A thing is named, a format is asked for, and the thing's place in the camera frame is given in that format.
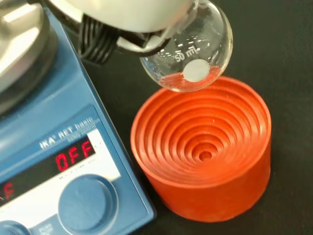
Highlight orange ribbed flask stand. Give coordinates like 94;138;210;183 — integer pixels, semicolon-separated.
130;75;272;223

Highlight blue heater with steel plate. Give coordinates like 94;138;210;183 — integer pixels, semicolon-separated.
0;0;157;235

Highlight black bench cloth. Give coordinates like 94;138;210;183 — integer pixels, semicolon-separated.
47;0;313;235

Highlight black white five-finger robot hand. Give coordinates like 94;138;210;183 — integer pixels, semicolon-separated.
25;0;200;67

